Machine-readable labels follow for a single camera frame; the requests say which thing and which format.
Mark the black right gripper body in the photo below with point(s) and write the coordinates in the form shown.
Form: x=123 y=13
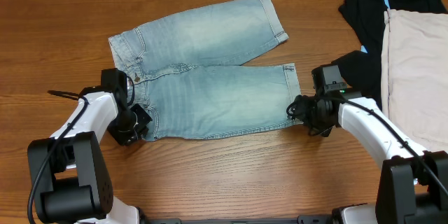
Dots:
x=312 y=113

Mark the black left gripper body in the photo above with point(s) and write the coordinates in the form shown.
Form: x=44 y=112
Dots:
x=136 y=126

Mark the light blue denim shorts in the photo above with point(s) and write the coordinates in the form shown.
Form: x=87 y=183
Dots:
x=192 y=76

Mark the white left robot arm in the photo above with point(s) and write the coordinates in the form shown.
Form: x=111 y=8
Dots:
x=69 y=179

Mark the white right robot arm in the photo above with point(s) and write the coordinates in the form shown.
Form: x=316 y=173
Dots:
x=413 y=181

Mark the black garment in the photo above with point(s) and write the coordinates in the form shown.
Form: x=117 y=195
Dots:
x=361 y=69

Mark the beige cloth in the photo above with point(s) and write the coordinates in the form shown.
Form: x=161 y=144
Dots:
x=414 y=75

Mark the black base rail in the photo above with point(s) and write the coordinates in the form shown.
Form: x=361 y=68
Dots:
x=303 y=219

